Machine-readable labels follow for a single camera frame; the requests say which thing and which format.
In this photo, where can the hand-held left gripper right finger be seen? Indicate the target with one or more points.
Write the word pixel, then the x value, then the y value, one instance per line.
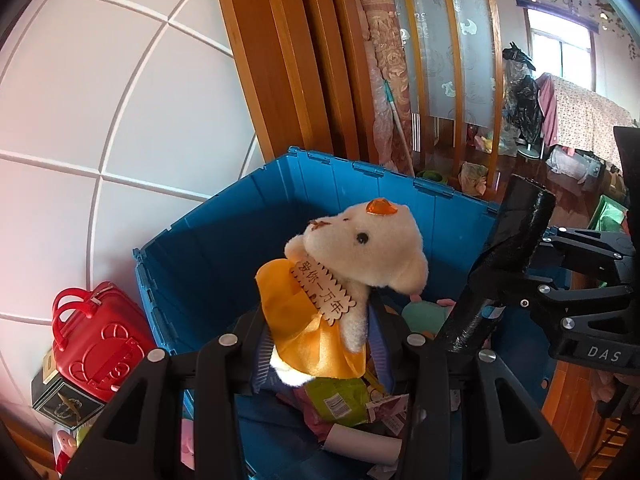
pixel 385 360

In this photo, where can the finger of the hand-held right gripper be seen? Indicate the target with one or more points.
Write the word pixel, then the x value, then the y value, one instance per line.
pixel 560 302
pixel 585 245

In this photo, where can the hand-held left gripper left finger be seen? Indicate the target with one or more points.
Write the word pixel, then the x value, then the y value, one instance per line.
pixel 245 360

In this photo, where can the pink green snack bag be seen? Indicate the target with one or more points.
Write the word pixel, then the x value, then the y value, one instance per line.
pixel 335 400

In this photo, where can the white paper roll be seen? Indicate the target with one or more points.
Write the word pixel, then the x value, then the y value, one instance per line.
pixel 360 442

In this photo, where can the blue plastic crate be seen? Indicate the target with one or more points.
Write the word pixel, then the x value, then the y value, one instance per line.
pixel 210 270

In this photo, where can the white bear plush yellow dress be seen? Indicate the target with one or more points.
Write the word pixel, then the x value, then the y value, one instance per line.
pixel 365 260

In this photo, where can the teal plush toy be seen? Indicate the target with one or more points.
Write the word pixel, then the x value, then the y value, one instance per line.
pixel 425 312

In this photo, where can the floral cloth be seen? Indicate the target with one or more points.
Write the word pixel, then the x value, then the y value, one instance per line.
pixel 585 115

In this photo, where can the crumpled pink cloth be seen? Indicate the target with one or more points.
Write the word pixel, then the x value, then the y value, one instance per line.
pixel 472 177

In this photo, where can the red toy suitcase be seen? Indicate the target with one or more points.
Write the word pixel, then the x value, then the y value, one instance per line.
pixel 100 345

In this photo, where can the black garbage bag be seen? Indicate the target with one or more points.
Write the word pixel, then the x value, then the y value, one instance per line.
pixel 520 100

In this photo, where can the green bowl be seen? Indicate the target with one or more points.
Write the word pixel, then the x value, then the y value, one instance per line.
pixel 431 176

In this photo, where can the black gift box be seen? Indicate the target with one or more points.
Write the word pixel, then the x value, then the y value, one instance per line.
pixel 60 402

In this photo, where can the small cream box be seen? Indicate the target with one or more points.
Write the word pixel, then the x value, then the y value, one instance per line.
pixel 50 365

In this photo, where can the window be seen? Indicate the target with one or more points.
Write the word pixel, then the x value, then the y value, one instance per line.
pixel 560 50

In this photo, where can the red dress pig plush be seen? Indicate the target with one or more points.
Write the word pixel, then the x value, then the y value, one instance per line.
pixel 67 447

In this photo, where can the frosted glass sliding door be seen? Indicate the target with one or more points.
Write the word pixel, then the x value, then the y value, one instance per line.
pixel 450 50

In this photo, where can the rolled patterned carpet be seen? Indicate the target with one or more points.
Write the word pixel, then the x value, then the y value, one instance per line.
pixel 387 75

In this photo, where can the wooden door frame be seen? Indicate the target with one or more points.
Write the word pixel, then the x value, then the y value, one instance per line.
pixel 290 60

